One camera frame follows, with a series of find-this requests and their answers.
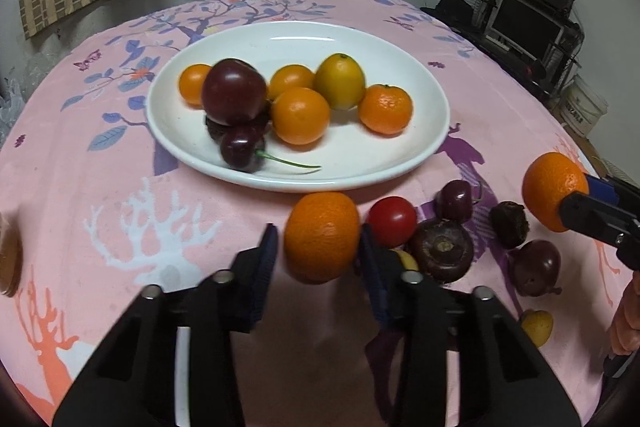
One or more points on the dark purple water chestnut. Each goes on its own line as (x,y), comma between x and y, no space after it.
(443,250)

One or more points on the orange mandarin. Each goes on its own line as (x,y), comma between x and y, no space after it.
(321,237)
(385,110)
(547,181)

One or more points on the black monitor on rack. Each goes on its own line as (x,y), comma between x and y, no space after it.
(534,32)

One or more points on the yellow-green citrus fruit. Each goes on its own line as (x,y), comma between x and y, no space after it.
(341,81)

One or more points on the orange kumquat behind plum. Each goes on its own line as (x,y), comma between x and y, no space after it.
(289,76)

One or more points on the dark cherry with stem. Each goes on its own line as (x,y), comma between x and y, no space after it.
(243,148)

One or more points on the cream lidded plastic jar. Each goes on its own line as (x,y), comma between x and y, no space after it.
(11,256)

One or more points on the right hand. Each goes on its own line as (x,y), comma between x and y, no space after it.
(625,327)

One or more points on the small yellow fruit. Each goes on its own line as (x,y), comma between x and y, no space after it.
(538,325)

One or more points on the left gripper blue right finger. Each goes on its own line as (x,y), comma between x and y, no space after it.
(377,267)

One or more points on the white oval plate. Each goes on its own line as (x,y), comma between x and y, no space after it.
(348,155)

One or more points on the white plastic bucket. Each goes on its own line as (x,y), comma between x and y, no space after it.
(581,108)

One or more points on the red cherry tomato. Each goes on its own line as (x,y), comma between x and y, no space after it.
(392,221)

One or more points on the orange kumquat in plate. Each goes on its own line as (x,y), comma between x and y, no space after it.
(300,116)

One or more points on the orange mandarin in plate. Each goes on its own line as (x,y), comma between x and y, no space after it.
(385,110)

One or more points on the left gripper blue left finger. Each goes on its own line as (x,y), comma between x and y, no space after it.
(252,270)

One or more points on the large dark red plum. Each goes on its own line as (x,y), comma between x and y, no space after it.
(233,92)

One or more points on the small orange kumquat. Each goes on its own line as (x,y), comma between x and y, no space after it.
(190,83)

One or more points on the dark dried fruit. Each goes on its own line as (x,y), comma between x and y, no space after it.
(510,225)

